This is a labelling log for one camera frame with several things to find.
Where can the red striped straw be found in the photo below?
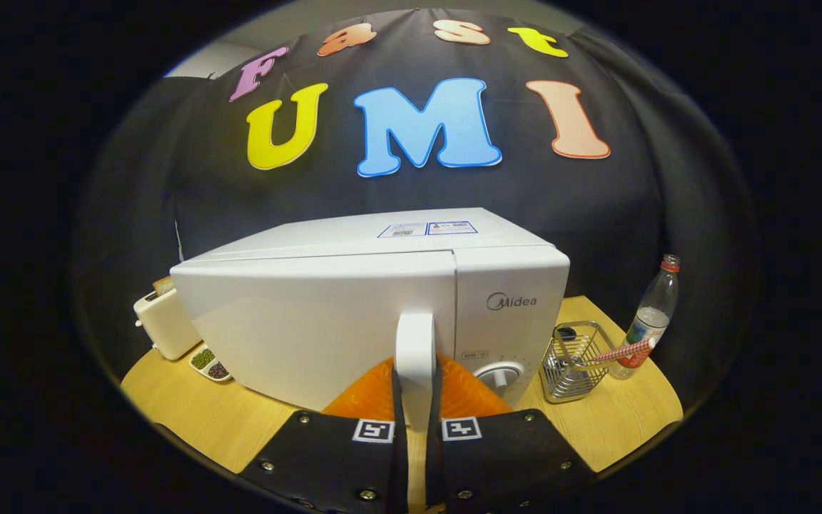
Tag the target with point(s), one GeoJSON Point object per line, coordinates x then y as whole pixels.
{"type": "Point", "coordinates": [625, 350]}

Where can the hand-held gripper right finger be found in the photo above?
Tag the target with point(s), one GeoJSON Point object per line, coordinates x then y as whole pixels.
{"type": "Point", "coordinates": [434, 464]}

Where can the white divided dish with beans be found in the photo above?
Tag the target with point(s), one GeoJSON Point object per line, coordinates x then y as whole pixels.
{"type": "Point", "coordinates": [210, 364]}

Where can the white toaster oven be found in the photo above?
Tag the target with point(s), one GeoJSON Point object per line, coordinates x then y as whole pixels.
{"type": "Point", "coordinates": [311, 321]}

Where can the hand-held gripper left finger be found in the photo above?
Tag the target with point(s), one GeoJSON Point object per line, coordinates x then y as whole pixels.
{"type": "Point", "coordinates": [399, 464]}

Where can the white bread toaster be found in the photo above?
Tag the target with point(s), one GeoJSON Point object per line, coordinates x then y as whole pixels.
{"type": "Point", "coordinates": [165, 328]}

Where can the toast slice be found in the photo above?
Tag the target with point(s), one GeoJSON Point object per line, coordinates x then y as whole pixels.
{"type": "Point", "coordinates": [163, 285]}

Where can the clear plastic bottle red label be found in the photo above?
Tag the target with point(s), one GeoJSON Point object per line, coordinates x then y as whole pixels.
{"type": "Point", "coordinates": [650, 321]}

